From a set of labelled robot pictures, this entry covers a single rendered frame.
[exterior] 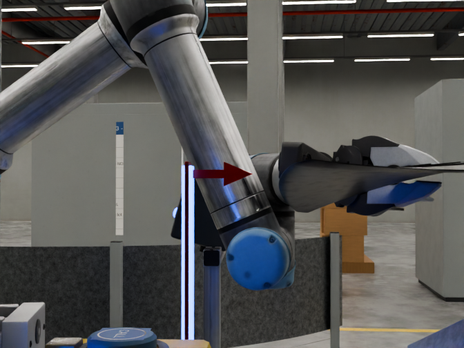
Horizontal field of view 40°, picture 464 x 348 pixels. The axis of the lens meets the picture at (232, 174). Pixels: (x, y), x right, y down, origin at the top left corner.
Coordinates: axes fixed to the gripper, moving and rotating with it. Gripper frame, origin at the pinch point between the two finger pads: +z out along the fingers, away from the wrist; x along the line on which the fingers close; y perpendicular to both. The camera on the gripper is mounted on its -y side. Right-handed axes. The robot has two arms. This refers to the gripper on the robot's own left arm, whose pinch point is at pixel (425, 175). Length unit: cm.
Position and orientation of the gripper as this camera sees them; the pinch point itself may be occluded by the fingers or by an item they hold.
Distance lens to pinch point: 71.0
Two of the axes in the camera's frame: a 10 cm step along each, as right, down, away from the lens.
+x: -0.9, 9.9, -0.8
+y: 8.2, 1.2, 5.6
